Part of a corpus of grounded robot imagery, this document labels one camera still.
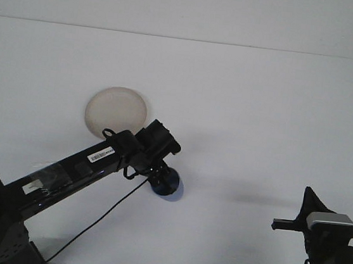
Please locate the pale blue cup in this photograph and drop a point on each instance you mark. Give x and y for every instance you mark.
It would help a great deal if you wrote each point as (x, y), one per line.
(172, 197)

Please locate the pale round plate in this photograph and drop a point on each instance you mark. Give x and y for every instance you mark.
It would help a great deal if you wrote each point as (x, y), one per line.
(115, 109)

